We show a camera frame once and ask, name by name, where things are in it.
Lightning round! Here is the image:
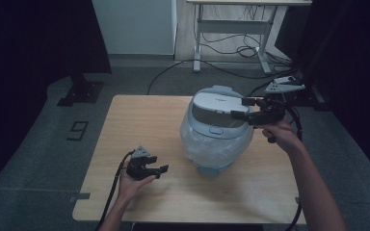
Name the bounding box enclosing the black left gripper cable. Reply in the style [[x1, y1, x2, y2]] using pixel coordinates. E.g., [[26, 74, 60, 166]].
[[94, 149, 137, 231]]

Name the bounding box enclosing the black stand base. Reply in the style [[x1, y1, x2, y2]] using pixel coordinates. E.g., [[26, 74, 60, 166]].
[[56, 72, 106, 108]]

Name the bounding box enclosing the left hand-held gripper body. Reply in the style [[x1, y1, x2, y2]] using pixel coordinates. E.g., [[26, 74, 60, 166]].
[[125, 145, 158, 181]]

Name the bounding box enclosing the long black floor cable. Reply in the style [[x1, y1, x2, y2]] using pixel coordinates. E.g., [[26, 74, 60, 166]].
[[146, 59, 298, 96]]

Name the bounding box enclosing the white rice cooker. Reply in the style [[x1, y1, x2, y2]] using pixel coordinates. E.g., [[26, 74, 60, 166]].
[[179, 84, 255, 178]]

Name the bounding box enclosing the white metal-frame desk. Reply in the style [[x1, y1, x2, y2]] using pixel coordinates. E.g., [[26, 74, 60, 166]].
[[185, 0, 313, 75]]

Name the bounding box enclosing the tangle of black cables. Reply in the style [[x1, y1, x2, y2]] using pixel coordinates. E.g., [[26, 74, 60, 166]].
[[201, 6, 293, 66]]

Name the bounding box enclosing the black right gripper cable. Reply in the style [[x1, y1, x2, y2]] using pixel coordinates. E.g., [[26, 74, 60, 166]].
[[282, 105, 304, 231]]

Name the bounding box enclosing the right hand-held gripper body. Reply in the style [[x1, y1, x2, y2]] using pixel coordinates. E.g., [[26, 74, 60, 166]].
[[251, 75, 306, 127]]

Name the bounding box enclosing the black curtain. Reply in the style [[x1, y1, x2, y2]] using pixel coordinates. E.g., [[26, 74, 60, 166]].
[[274, 0, 370, 181], [0, 0, 113, 200]]

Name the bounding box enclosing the grey tape strip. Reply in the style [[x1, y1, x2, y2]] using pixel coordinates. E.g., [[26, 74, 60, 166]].
[[69, 192, 92, 203]]

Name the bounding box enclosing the person's left hand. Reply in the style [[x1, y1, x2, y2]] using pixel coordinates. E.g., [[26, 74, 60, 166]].
[[117, 159, 158, 202]]

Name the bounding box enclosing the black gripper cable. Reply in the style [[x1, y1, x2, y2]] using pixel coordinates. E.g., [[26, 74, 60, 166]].
[[94, 149, 137, 231], [282, 105, 304, 231]]

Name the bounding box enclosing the person's right hand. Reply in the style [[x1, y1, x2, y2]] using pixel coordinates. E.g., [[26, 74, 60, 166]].
[[254, 117, 304, 154]]

